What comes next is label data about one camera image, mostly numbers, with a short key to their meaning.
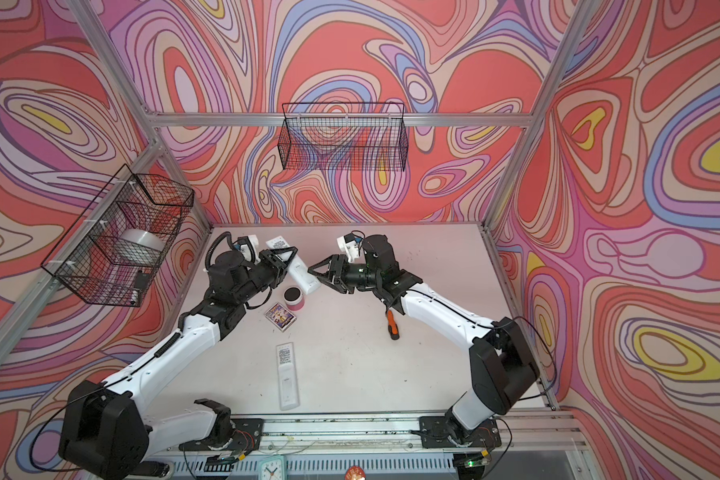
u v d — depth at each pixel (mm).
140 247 701
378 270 614
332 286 731
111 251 737
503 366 431
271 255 699
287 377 816
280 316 931
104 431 387
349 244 733
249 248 677
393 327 902
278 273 689
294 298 929
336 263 673
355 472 688
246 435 722
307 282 719
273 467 677
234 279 597
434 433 733
